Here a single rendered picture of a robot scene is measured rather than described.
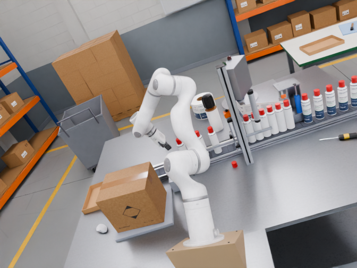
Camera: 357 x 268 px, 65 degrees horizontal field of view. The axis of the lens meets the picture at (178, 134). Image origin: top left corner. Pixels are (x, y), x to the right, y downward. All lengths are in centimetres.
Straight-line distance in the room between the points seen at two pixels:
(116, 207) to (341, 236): 144
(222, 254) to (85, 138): 294
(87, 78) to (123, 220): 376
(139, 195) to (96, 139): 244
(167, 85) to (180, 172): 42
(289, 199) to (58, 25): 598
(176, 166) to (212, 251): 38
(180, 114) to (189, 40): 492
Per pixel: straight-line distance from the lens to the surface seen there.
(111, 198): 160
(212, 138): 184
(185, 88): 141
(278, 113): 187
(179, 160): 127
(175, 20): 613
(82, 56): 507
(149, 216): 166
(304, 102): 191
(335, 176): 169
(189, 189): 129
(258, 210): 157
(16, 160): 552
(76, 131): 386
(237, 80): 153
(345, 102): 203
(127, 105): 524
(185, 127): 133
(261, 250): 143
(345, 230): 223
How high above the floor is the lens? 201
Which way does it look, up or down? 29 degrees down
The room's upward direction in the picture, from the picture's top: 24 degrees counter-clockwise
